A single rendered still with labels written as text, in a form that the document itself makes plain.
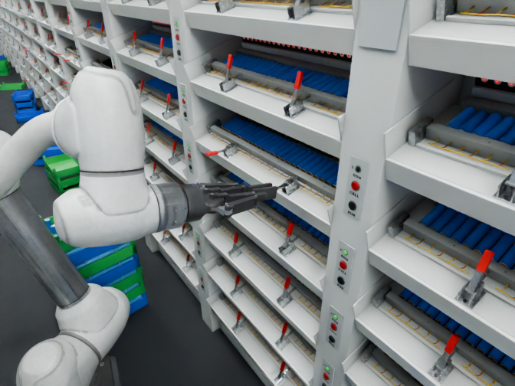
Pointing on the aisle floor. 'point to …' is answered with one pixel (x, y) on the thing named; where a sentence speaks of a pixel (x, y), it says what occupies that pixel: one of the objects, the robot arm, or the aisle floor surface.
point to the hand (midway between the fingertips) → (261, 191)
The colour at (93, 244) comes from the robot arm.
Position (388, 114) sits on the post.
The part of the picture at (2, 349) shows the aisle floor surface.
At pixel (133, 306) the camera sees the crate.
